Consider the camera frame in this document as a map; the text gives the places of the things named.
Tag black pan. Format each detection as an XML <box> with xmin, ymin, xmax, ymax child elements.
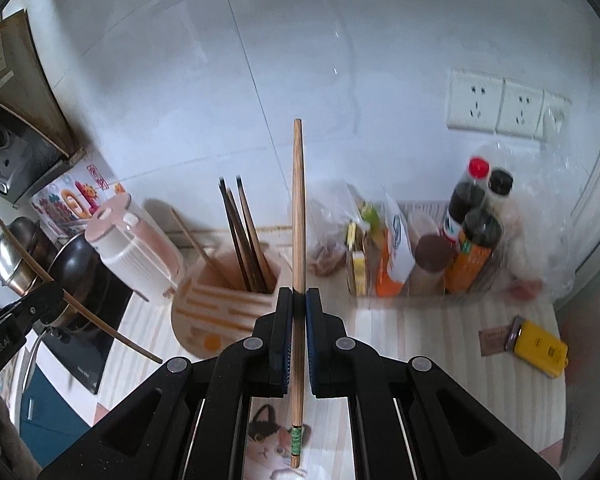
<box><xmin>24</xmin><ymin>232</ymin><xmax>131</xmax><ymax>391</ymax></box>

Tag yellow packet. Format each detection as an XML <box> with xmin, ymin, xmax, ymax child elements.
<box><xmin>346</xmin><ymin>220</ymin><xmax>376</xmax><ymax>296</ymax></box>

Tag brown card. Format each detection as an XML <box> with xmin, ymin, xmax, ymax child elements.
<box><xmin>479</xmin><ymin>316</ymin><xmax>524</xmax><ymax>356</ymax></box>

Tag dark bottle with red cap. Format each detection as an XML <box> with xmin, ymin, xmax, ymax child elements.
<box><xmin>442</xmin><ymin>157</ymin><xmax>492</xmax><ymax>247</ymax></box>

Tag white kettle with pink handle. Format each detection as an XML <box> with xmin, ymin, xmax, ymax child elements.
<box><xmin>84</xmin><ymin>192</ymin><xmax>186</xmax><ymax>303</ymax></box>

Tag steel pot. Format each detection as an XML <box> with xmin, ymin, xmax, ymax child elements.
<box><xmin>0</xmin><ymin>217</ymin><xmax>47</xmax><ymax>297</ymax></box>

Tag metal range hood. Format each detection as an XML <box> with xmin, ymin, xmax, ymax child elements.
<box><xmin>0</xmin><ymin>95</ymin><xmax>67</xmax><ymax>207</ymax></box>

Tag green packet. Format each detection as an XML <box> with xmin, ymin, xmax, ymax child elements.
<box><xmin>360</xmin><ymin>202</ymin><xmax>384</xmax><ymax>232</ymax></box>

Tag person's left forearm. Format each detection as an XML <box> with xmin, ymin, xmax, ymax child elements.
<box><xmin>0</xmin><ymin>385</ymin><xmax>42</xmax><ymax>480</ymax></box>

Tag jar with brown lid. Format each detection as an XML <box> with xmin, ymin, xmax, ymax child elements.
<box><xmin>410</xmin><ymin>235</ymin><xmax>454</xmax><ymax>297</ymax></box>

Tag light wooden chopstick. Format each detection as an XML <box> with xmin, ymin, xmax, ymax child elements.
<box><xmin>170</xmin><ymin>207</ymin><xmax>231</xmax><ymax>283</ymax></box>

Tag blue cabinet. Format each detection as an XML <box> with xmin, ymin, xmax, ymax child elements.
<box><xmin>17</xmin><ymin>365</ymin><xmax>92</xmax><ymax>467</ymax></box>

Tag dark bottle with black cap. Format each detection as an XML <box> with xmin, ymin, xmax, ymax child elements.
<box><xmin>487</xmin><ymin>170</ymin><xmax>515</xmax><ymax>217</ymax></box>

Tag orange and white packet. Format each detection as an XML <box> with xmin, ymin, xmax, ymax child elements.
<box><xmin>375</xmin><ymin>195</ymin><xmax>417</xmax><ymax>297</ymax></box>

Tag clear storage box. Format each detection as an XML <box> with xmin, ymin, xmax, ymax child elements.
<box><xmin>347</xmin><ymin>200</ymin><xmax>512</xmax><ymax>299</ymax></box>

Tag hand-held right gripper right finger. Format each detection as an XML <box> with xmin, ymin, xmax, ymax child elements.
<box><xmin>305</xmin><ymin>287</ymin><xmax>563</xmax><ymax>480</ymax></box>

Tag small plastic bag brown contents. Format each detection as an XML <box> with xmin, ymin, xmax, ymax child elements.
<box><xmin>305</xmin><ymin>180</ymin><xmax>362</xmax><ymax>277</ymax></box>

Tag wooden chopstick with banded end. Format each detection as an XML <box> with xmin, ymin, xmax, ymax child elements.
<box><xmin>290</xmin><ymin>118</ymin><xmax>307</xmax><ymax>470</ymax></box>

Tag cream chopstick holder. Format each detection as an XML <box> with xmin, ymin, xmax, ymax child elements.
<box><xmin>170</xmin><ymin>252</ymin><xmax>293</xmax><ymax>361</ymax></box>

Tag thin brown wooden chopstick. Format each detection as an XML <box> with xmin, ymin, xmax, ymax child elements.
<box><xmin>0</xmin><ymin>211</ymin><xmax>164</xmax><ymax>365</ymax></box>

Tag dark bottle with orange label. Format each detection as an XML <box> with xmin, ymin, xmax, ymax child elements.
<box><xmin>445</xmin><ymin>207</ymin><xmax>504</xmax><ymax>294</ymax></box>

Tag dark chopstick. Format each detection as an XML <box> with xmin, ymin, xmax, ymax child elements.
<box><xmin>226</xmin><ymin>189</ymin><xmax>262</xmax><ymax>293</ymax></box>
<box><xmin>231</xmin><ymin>204</ymin><xmax>267</xmax><ymax>293</ymax></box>
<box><xmin>218</xmin><ymin>176</ymin><xmax>257</xmax><ymax>292</ymax></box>
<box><xmin>236</xmin><ymin>175</ymin><xmax>275</xmax><ymax>293</ymax></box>

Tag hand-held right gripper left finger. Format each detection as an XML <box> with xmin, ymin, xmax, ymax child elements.
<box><xmin>40</xmin><ymin>287</ymin><xmax>293</xmax><ymax>480</ymax></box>

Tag black induction cooker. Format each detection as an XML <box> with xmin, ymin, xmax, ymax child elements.
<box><xmin>32</xmin><ymin>280</ymin><xmax>133</xmax><ymax>396</ymax></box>

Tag yellow box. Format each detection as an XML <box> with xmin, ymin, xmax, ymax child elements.
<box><xmin>510</xmin><ymin>319</ymin><xmax>570</xmax><ymax>378</ymax></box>

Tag large clear plastic bag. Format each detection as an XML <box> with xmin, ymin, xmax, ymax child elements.
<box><xmin>480</xmin><ymin>140</ymin><xmax>592</xmax><ymax>302</ymax></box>

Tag striped cat print table mat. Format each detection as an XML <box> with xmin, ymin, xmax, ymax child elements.
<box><xmin>92</xmin><ymin>290</ymin><xmax>566</xmax><ymax>480</ymax></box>

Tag wooden wall cabinet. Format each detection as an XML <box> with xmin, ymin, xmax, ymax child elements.
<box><xmin>0</xmin><ymin>10</ymin><xmax>84</xmax><ymax>162</ymax></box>

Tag white wall socket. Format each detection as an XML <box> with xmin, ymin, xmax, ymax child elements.
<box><xmin>497</xmin><ymin>79</ymin><xmax>546</xmax><ymax>138</ymax></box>
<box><xmin>447</xmin><ymin>69</ymin><xmax>504</xmax><ymax>134</ymax></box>

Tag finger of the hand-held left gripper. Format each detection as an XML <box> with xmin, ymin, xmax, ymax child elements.
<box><xmin>10</xmin><ymin>282</ymin><xmax>64</xmax><ymax>334</ymax></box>

